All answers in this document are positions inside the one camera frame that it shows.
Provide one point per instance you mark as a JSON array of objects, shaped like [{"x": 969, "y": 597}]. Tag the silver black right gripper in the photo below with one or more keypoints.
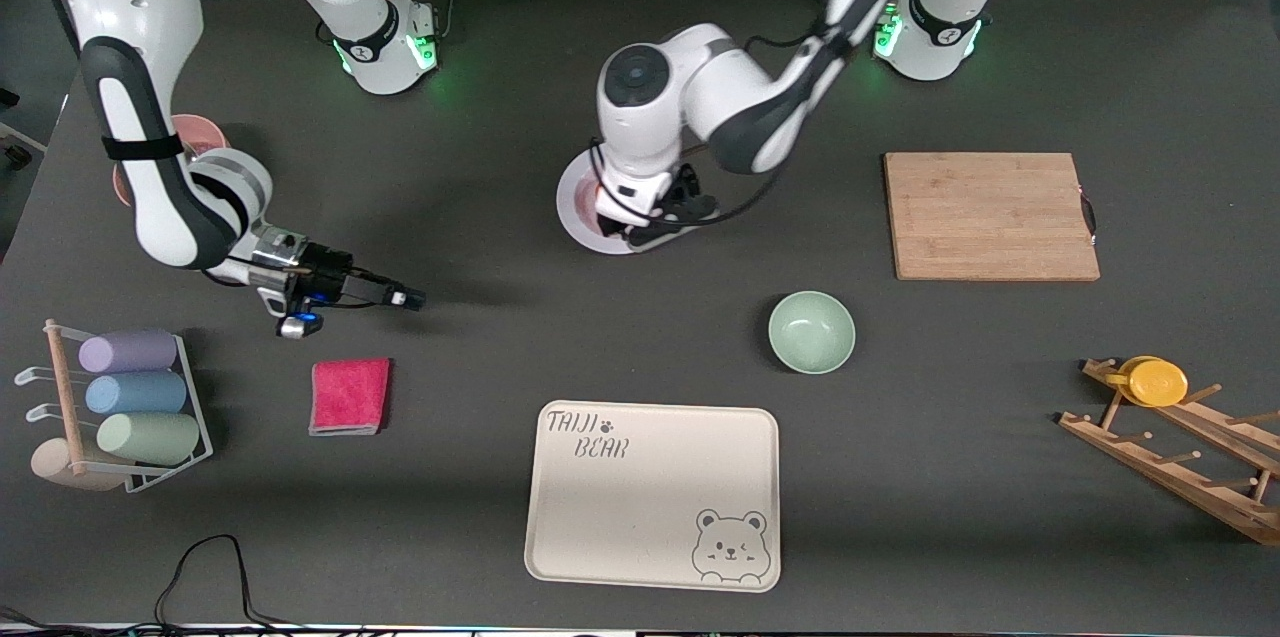
[{"x": 328, "y": 267}]

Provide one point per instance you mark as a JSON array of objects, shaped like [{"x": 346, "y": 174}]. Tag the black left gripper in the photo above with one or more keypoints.
[{"x": 686, "y": 198}]

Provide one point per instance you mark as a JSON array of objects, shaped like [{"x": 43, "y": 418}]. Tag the white round plate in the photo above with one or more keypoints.
[{"x": 575, "y": 217}]

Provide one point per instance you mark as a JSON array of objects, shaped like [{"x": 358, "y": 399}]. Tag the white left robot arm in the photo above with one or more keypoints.
[{"x": 720, "y": 87}]

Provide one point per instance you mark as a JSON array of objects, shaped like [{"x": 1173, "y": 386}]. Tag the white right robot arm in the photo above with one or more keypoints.
[{"x": 140, "y": 7}]

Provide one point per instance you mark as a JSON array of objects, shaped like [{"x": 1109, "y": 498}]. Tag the red folded cloth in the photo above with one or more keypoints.
[{"x": 350, "y": 397}]

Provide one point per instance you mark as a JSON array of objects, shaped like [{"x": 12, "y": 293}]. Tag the pale green bowl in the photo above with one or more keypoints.
[{"x": 812, "y": 332}]

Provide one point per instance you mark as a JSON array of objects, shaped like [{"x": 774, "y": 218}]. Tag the pink bowl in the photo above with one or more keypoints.
[{"x": 200, "y": 129}]

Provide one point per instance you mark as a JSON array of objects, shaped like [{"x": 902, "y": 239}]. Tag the purple cup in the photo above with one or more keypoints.
[{"x": 130, "y": 351}]

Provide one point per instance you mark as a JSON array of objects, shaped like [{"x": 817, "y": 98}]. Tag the blue cup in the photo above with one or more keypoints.
[{"x": 138, "y": 393}]

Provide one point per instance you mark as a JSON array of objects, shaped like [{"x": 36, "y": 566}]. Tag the cream bear print tray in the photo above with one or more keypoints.
[{"x": 640, "y": 507}]

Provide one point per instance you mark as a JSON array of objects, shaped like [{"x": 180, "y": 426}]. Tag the green cup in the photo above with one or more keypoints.
[{"x": 150, "y": 437}]

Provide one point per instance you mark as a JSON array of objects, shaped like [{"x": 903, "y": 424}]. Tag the bamboo cutting board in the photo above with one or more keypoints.
[{"x": 985, "y": 217}]

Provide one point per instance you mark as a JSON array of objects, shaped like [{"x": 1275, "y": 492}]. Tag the beige cup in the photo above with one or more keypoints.
[{"x": 50, "y": 465}]

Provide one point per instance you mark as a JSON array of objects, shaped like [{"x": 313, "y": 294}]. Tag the yellow mug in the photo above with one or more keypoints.
[{"x": 1158, "y": 383}]

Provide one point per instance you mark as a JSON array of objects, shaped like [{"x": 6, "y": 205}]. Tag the wooden peg drying rack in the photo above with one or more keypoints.
[{"x": 1170, "y": 477}]

